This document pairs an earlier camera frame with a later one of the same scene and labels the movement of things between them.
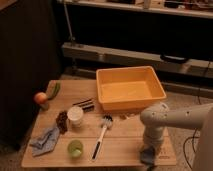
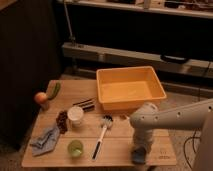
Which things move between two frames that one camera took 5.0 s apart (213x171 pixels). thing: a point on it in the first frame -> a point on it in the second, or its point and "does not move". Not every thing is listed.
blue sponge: x=147 y=155 -> x=138 y=155
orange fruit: x=40 y=97 does not move
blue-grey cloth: x=46 y=142 does not move
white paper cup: x=75 y=115 does not move
